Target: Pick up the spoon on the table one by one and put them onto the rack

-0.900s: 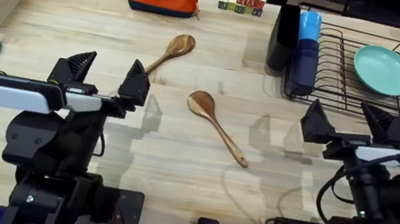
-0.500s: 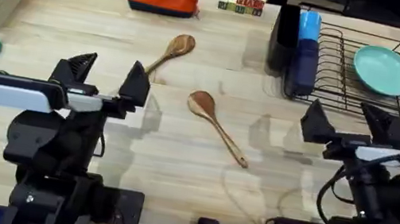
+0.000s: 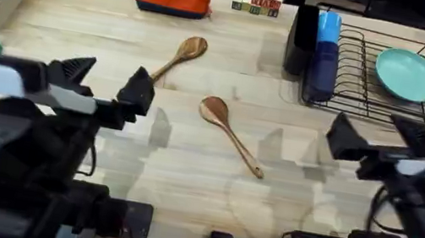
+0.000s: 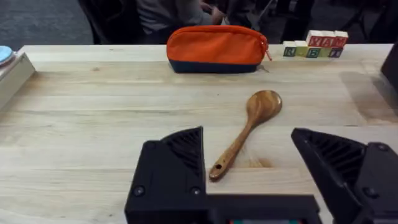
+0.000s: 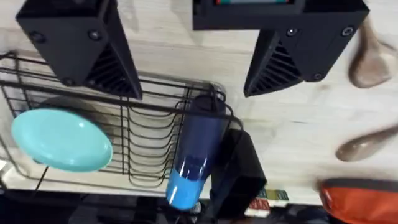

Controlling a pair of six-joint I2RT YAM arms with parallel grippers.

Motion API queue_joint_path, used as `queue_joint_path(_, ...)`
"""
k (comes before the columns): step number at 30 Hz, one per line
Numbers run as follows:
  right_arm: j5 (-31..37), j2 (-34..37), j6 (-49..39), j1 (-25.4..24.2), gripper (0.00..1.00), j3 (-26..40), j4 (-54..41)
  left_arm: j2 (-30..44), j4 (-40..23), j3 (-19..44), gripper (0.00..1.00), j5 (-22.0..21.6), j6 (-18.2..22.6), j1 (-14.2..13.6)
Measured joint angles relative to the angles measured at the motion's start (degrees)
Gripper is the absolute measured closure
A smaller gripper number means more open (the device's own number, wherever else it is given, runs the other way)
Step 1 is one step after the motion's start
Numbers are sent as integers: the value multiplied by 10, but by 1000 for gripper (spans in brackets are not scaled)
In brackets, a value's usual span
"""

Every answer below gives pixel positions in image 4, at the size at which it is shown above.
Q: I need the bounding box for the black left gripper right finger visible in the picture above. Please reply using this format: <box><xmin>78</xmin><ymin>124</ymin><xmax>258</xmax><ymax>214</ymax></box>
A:
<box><xmin>290</xmin><ymin>128</ymin><xmax>398</xmax><ymax>224</ymax></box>

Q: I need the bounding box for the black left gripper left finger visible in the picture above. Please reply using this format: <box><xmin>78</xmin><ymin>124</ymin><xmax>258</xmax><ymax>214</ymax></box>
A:
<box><xmin>124</xmin><ymin>126</ymin><xmax>207</xmax><ymax>224</ymax></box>

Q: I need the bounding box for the wooden spoon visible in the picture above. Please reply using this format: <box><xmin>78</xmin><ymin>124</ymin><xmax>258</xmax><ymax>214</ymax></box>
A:
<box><xmin>208</xmin><ymin>90</ymin><xmax>283</xmax><ymax>182</ymax></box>

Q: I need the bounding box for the orange and navy zip bag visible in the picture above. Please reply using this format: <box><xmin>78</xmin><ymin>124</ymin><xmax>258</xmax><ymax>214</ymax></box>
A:
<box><xmin>166</xmin><ymin>25</ymin><xmax>273</xmax><ymax>75</ymax></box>

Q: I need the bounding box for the lettered toy blocks heap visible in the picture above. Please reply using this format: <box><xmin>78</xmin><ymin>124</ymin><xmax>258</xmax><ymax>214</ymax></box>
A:
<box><xmin>282</xmin><ymin>29</ymin><xmax>349</xmax><ymax>59</ymax></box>

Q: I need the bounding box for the person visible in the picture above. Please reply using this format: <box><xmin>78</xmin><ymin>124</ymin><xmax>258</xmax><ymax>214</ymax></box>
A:
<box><xmin>135</xmin><ymin>0</ymin><xmax>225</xmax><ymax>35</ymax></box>

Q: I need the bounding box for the pale flat box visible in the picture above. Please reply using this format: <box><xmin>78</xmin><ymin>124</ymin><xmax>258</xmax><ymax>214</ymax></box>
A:
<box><xmin>0</xmin><ymin>51</ymin><xmax>36</xmax><ymax>110</ymax></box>

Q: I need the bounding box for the light blue disc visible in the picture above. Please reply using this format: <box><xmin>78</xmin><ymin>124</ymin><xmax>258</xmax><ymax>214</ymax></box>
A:
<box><xmin>0</xmin><ymin>45</ymin><xmax>15</xmax><ymax>67</ymax></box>

